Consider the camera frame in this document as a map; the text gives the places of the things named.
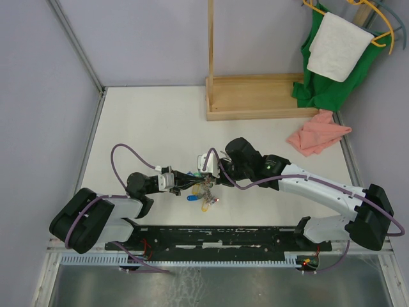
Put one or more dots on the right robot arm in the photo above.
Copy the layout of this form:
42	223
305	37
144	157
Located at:
363	215

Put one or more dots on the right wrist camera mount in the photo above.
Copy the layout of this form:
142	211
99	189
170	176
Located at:
208	167

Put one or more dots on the metal keyring organizer blue handle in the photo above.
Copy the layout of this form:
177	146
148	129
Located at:
202	192

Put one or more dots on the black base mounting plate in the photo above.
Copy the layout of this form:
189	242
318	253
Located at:
273	238

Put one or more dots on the wooden rack frame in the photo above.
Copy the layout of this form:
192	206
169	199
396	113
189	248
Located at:
249	97

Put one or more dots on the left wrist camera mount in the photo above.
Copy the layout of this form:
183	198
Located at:
166	179

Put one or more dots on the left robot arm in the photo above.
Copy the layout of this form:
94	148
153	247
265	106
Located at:
90	218

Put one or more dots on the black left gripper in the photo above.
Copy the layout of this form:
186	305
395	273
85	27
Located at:
183	181

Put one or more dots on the green shirt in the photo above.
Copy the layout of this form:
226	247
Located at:
323	93

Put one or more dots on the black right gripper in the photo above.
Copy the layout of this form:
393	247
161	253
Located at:
224	162

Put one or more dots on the pink cloth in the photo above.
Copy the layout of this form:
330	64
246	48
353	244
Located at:
317	134

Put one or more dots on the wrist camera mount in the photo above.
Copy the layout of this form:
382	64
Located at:
208	167
166	179

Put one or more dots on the white towel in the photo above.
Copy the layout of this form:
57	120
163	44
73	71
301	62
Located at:
337	47

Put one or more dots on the white cable duct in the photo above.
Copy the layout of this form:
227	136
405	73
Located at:
122	259

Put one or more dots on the key with green tag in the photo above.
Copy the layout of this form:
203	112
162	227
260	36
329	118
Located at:
198	174

